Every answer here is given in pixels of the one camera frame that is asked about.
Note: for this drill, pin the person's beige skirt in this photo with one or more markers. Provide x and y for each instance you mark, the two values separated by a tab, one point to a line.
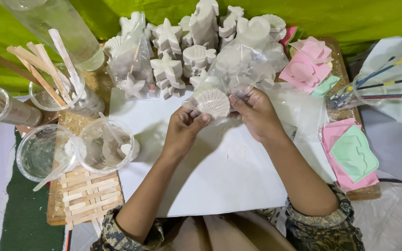
222	233

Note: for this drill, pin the stack of pink moulds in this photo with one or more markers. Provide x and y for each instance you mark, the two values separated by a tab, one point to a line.
340	179

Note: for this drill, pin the white cloth sheet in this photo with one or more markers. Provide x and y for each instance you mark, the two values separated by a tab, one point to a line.
396	139

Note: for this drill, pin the dark brown wooden stick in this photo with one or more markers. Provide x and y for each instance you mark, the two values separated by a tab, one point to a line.
14	67

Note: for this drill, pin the person's left hand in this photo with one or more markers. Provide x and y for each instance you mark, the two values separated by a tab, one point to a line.
181	134

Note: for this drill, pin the person's patterned dark shirt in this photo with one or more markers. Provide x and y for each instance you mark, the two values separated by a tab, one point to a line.
312	230

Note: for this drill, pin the person's right hand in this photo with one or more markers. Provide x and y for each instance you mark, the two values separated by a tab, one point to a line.
258	116

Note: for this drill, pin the clear cup with water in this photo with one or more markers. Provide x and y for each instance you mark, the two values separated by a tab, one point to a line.
40	153

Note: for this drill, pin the clear packed craft bag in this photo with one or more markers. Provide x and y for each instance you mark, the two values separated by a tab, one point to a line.
129	64

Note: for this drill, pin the heap of clear plastic bags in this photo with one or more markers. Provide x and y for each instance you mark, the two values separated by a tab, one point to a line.
293	109

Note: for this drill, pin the wooden craft stick rack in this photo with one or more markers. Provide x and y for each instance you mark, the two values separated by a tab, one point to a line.
89	195

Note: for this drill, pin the green backdrop cloth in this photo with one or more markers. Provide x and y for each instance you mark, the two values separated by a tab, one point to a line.
344	17

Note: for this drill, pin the black yellow-banded paintbrush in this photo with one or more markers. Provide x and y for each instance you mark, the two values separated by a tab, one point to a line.
393	83

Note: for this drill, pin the white plaster shell figure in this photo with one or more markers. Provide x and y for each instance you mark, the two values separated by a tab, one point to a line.
212	103

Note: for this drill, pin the clear cup holding sticks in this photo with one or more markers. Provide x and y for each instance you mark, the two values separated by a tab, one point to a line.
89	103

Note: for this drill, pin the large clear bottle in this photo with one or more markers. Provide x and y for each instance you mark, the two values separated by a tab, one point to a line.
65	31

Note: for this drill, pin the pile of white plaster figures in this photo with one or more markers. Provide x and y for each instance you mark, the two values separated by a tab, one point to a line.
201	31

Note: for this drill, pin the plaster-smeared clear plastic cup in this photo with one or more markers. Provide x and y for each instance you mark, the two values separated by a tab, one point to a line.
99	150

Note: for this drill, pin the large mint green mould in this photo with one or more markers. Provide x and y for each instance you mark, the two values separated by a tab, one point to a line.
354	153

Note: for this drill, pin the low wooden table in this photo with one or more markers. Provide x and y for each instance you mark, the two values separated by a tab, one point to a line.
55	209

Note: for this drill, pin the magenta silicone mould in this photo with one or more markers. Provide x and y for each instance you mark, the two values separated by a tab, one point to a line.
289	36

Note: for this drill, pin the large white paper sheet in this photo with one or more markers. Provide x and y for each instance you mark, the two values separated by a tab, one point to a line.
222	181

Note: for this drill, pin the small wooden paintbrush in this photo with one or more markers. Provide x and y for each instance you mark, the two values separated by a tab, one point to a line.
135	57

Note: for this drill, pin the dark green mat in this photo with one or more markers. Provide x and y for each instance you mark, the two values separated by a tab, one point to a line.
26	216

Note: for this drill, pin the clear cup holding paintbrushes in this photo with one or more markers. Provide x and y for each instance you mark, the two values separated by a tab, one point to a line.
347	97

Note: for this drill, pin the pale wooden stick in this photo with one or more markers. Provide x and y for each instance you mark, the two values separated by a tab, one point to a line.
49	68
19	55
35	71

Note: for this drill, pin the white plastic spoon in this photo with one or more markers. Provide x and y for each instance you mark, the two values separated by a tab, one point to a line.
112	130

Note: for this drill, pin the thin grey paintbrush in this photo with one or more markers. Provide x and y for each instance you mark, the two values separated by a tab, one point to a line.
384	66

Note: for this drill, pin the white plaster starfish figure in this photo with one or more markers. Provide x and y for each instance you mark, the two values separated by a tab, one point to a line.
133	88

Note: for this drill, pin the pale pink silicone mould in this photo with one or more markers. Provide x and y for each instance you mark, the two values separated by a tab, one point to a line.
312	48

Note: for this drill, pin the small mint green mould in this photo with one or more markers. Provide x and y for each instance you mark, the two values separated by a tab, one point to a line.
325	87

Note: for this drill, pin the empty clear plastic cup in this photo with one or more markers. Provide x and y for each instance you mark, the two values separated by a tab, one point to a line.
9	109

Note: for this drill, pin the clear plastic bag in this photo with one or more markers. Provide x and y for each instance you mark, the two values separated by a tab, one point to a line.
244	64

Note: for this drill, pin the clear plastic spoon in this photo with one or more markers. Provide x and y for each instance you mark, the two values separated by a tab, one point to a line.
49	177

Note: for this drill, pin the plaster-coated wooden stick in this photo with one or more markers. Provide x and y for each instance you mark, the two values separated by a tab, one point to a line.
66	61

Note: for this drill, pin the pink fish silicone mould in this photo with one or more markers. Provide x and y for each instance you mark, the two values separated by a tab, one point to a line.
304	73

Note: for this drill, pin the blue and red paintbrush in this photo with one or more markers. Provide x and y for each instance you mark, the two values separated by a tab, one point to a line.
393	96

